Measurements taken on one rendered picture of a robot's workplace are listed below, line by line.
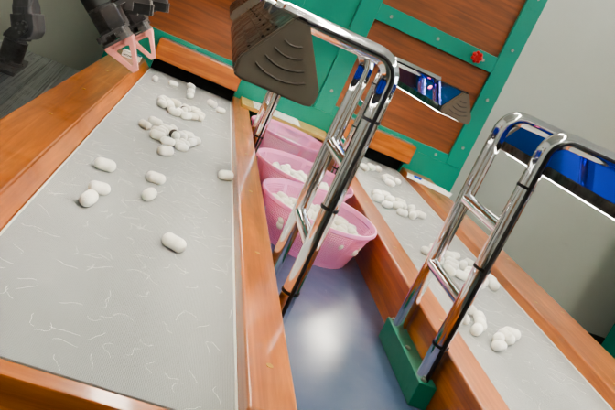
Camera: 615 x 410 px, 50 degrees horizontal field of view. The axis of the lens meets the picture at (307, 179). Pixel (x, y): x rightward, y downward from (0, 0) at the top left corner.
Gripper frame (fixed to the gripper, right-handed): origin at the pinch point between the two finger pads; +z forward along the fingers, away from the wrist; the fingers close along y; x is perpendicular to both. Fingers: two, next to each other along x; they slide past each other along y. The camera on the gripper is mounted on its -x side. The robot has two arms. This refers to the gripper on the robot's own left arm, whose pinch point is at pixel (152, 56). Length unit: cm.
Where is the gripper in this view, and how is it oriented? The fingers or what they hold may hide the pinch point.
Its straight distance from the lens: 187.2
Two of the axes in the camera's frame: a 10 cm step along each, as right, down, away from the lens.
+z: 4.2, 8.6, 3.0
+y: -1.1, -2.8, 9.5
